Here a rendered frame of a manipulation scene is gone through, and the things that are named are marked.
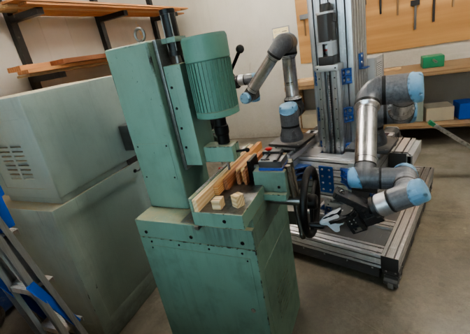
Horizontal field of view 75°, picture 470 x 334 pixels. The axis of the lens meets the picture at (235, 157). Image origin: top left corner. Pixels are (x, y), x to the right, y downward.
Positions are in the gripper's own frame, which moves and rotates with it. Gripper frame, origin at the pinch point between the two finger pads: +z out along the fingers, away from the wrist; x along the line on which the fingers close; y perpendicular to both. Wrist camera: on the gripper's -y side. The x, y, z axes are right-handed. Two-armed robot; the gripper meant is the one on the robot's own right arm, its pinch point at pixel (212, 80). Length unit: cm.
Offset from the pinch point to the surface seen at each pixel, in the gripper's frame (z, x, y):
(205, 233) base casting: -45, -118, 31
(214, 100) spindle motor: -53, -97, -16
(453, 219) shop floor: -155, 15, 127
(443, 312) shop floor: -136, -73, 115
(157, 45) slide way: -33, -93, -39
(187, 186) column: -31, -103, 19
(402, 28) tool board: -133, 240, 28
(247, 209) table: -65, -117, 18
